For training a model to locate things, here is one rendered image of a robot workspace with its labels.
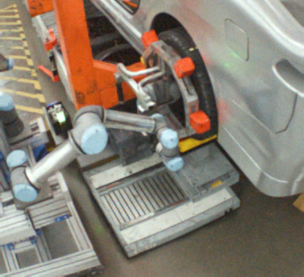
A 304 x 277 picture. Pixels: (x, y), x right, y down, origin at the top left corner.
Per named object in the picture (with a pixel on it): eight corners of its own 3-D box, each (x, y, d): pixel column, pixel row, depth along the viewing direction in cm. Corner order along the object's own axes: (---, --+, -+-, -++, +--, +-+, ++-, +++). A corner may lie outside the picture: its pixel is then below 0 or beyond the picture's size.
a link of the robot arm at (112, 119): (66, 115, 195) (157, 129, 221) (70, 130, 187) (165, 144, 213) (74, 94, 190) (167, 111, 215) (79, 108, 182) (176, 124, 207)
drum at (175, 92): (182, 104, 249) (180, 84, 240) (147, 117, 243) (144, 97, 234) (170, 91, 259) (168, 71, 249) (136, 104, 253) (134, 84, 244)
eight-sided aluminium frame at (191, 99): (200, 152, 248) (197, 73, 212) (190, 156, 247) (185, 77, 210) (157, 99, 286) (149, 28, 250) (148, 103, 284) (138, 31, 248)
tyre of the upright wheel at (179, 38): (184, 77, 300) (235, 148, 263) (152, 89, 294) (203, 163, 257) (186, 3, 249) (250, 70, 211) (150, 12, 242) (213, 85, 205)
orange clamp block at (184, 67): (191, 74, 223) (195, 68, 215) (177, 79, 221) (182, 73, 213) (185, 62, 225) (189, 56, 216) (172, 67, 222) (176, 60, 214)
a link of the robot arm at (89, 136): (20, 186, 197) (105, 121, 191) (25, 208, 186) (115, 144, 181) (5, 174, 188) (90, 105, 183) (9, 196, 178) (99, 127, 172)
